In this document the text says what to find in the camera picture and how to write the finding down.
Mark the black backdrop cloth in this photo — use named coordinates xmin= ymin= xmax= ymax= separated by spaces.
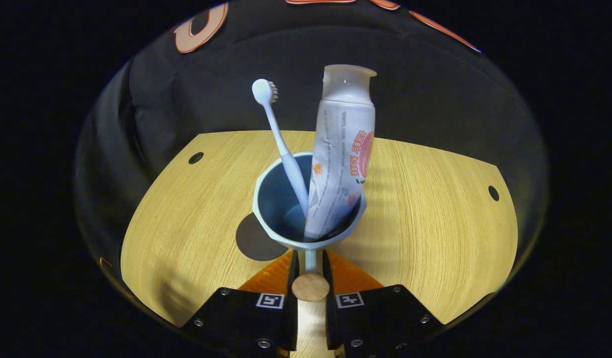
xmin=74 ymin=0 xmax=549 ymax=264

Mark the wooden desktop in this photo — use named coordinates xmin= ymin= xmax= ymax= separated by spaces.
xmin=119 ymin=130 xmax=519 ymax=358

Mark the white toothbrush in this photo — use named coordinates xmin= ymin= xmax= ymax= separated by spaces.
xmin=251 ymin=78 xmax=310 ymax=218

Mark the light blue cup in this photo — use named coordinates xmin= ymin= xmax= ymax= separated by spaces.
xmin=252 ymin=151 xmax=369 ymax=303

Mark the dark brown round coaster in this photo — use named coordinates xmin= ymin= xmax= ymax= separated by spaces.
xmin=235 ymin=212 xmax=290 ymax=262

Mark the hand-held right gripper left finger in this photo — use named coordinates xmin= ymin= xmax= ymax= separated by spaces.
xmin=179 ymin=250 xmax=301 ymax=355

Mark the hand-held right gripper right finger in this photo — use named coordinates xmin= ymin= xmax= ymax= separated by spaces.
xmin=322 ymin=250 xmax=444 ymax=358

